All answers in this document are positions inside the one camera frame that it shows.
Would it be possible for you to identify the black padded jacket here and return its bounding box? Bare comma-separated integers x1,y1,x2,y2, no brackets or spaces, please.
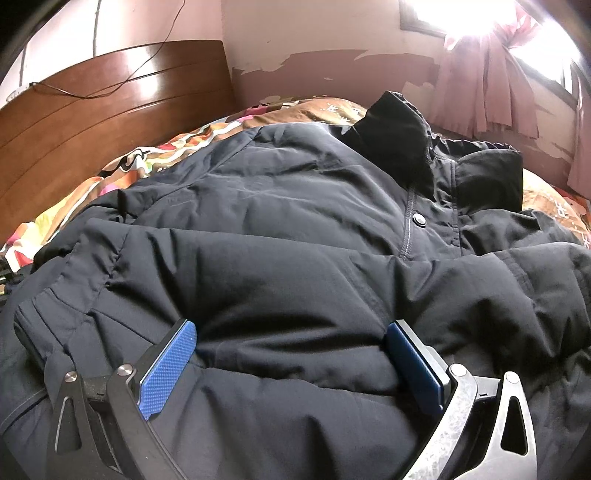
0,90,591,480

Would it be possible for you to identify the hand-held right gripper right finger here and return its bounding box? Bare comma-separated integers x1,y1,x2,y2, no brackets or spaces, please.
385,320,539,480

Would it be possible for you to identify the colourful cartoon printed blanket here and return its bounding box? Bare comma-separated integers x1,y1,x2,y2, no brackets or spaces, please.
0,95,591,273

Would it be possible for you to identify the thin black cable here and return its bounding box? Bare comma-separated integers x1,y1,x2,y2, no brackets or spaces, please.
30,0,183,100

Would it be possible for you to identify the wooden headboard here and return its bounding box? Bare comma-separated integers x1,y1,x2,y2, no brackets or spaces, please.
0,39,241,245

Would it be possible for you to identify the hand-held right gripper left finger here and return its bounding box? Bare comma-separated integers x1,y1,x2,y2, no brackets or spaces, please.
46,318,199,480

